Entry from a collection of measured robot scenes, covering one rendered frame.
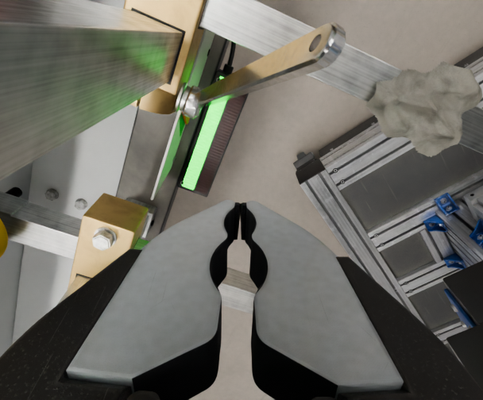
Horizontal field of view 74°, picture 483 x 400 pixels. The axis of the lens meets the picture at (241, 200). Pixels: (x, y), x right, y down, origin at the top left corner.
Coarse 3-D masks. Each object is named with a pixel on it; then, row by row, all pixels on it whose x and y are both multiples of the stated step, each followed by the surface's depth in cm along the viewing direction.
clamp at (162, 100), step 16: (128, 0) 21; (144, 0) 21; (160, 0) 21; (176, 0) 21; (192, 0) 21; (160, 16) 22; (176, 16) 22; (192, 16) 22; (192, 32) 22; (192, 48) 24; (176, 64) 23; (192, 64) 27; (176, 80) 24; (144, 96) 24; (160, 96) 25; (176, 96) 26; (160, 112) 25
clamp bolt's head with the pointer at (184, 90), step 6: (186, 84) 26; (180, 90) 25; (186, 90) 26; (180, 96) 25; (186, 96) 26; (180, 102) 26; (180, 108) 26; (198, 108) 26; (198, 114) 27; (186, 120) 35
